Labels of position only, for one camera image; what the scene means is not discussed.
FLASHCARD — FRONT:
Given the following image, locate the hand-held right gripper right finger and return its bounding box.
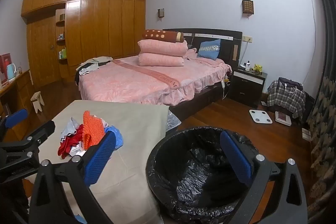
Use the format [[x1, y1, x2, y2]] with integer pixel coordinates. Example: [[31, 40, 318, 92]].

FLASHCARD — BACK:
[[219, 130, 309, 224]]

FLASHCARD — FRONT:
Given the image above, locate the wooden side desk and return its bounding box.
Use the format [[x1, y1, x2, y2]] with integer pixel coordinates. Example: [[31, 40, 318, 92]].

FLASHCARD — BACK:
[[0, 69, 33, 119]]

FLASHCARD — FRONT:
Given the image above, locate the orange mesh pad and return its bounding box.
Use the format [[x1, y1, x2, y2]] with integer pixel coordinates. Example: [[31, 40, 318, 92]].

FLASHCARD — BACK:
[[82, 111, 101, 151]]

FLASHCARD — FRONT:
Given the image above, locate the white bathroom scale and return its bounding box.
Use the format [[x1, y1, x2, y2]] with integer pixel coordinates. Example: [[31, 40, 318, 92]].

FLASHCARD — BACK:
[[249, 109, 273, 124]]

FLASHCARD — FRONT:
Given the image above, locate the pink bedspread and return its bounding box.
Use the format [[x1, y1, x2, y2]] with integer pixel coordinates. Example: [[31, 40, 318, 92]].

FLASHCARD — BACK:
[[79, 55, 233, 106]]

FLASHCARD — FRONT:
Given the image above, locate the white paper packet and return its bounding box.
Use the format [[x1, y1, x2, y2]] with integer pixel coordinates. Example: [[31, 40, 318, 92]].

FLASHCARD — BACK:
[[70, 145, 88, 159]]

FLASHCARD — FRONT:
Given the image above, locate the large wooden wall lamp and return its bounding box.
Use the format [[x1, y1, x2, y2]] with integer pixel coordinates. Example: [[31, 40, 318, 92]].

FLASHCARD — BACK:
[[241, 0, 255, 16]]

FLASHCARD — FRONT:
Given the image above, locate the beige tablecloth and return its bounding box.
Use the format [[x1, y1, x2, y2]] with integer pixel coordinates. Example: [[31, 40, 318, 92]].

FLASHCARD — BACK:
[[24, 99, 171, 224]]

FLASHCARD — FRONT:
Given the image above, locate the patterned grey curtain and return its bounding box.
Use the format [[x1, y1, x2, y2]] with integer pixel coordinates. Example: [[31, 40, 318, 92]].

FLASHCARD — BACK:
[[306, 0, 336, 224]]

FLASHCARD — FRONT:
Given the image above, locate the white grey garment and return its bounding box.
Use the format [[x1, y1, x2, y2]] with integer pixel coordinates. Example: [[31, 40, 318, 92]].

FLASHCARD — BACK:
[[76, 63, 100, 77]]

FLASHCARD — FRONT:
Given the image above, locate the plaid cloth covered chair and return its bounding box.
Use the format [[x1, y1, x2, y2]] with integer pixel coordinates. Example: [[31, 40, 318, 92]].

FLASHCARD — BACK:
[[267, 80, 306, 119]]

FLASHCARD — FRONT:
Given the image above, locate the red box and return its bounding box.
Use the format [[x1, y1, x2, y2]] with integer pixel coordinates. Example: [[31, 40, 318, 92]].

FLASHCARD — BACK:
[[0, 53, 12, 84]]

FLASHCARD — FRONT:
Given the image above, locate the small wooden stool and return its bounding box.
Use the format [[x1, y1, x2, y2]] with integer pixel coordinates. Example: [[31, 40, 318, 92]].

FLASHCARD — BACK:
[[30, 91, 44, 112]]

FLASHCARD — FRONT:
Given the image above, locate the white corded controller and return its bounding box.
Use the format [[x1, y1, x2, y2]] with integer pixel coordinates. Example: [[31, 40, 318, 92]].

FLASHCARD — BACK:
[[221, 74, 231, 101]]

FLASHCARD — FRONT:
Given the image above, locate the red cloth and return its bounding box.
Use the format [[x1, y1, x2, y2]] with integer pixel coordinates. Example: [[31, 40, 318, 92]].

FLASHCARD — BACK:
[[58, 126, 84, 159]]

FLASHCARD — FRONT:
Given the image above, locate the folded pink blanket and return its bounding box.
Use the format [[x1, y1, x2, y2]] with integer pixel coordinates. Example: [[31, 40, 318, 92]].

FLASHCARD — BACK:
[[138, 52, 185, 67], [138, 39, 188, 55]]

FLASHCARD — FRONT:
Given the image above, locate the black trash bag bin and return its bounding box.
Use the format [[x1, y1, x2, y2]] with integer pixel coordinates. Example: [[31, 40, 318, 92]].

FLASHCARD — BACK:
[[151, 128, 259, 220]]

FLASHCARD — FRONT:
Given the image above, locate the black bag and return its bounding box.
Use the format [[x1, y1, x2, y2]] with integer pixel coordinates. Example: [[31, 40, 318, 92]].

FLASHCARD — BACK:
[[304, 93, 315, 122]]

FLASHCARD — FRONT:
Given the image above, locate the grey quilted mat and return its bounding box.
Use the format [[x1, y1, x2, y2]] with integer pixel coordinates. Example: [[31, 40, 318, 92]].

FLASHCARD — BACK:
[[165, 110, 182, 132]]

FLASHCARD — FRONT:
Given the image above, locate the wooden wardrobe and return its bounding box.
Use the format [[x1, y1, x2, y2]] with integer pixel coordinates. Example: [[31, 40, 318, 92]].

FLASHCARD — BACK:
[[20, 0, 147, 88]]

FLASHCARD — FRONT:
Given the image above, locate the beige garment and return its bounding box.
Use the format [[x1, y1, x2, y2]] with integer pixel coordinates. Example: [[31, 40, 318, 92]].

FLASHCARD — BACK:
[[88, 56, 113, 65]]

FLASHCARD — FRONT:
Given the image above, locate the brown dotted rolled blanket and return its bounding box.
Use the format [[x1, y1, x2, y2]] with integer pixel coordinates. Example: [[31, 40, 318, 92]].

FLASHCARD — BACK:
[[142, 29, 185, 43]]

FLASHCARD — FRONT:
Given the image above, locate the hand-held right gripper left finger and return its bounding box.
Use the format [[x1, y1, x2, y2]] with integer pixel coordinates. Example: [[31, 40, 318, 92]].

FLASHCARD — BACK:
[[28, 131, 117, 224]]

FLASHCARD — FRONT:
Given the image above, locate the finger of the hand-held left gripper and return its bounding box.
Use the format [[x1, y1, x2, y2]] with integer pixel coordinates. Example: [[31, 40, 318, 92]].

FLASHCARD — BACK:
[[0, 120, 56, 161], [0, 109, 29, 144]]

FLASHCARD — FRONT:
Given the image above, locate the white outlet cable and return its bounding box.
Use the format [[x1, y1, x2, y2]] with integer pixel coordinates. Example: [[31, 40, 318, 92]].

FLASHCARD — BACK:
[[240, 42, 248, 67]]

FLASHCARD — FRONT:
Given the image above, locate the air conditioner pipe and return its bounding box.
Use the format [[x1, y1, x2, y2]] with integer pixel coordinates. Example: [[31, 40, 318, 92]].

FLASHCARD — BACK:
[[304, 0, 316, 93]]

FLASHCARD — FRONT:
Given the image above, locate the white scale with red panel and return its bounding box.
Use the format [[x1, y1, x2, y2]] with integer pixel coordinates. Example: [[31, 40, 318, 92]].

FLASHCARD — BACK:
[[274, 111, 293, 126]]

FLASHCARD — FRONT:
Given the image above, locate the dark nightstand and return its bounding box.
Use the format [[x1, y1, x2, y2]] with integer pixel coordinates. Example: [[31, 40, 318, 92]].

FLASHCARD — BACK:
[[230, 67, 268, 109]]

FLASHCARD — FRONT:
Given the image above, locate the dark garment with cords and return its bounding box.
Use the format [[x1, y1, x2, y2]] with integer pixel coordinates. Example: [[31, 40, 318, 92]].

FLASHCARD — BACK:
[[278, 77, 303, 88]]

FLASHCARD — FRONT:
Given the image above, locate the light grey cloth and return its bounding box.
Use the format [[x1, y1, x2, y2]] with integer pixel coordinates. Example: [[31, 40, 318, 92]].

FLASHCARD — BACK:
[[60, 119, 84, 139]]

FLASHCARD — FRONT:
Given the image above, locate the blue pillow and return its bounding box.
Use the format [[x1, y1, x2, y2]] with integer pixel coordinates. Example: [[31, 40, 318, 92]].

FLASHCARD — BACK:
[[197, 39, 221, 60]]

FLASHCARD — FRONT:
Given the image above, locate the light blue kettle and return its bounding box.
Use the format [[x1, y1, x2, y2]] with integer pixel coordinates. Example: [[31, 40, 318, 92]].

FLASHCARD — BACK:
[[6, 63, 17, 81]]

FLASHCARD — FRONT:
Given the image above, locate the small pink pillow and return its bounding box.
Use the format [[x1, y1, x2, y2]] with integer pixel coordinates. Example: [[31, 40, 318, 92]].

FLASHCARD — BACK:
[[185, 47, 198, 59]]

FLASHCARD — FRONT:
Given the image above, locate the bed with pink cover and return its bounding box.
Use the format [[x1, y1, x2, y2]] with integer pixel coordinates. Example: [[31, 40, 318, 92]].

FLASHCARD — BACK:
[[77, 28, 243, 121]]

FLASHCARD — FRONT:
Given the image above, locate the blue plastic glove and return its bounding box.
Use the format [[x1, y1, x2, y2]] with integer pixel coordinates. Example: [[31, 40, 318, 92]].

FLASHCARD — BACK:
[[104, 126, 124, 148]]

